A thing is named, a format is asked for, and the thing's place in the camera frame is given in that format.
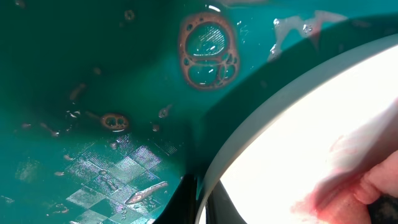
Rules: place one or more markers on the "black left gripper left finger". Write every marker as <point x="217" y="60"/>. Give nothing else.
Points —
<point x="181" y="209"/>

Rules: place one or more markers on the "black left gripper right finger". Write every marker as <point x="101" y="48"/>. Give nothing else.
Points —
<point x="220" y="209"/>

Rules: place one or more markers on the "light blue plate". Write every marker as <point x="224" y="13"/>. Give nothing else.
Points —
<point x="330" y="124"/>

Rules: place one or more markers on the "pink and green sponge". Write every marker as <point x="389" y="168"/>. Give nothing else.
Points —
<point x="346" y="203"/>

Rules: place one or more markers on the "blue plastic tray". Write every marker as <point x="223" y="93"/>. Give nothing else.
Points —
<point x="106" y="105"/>

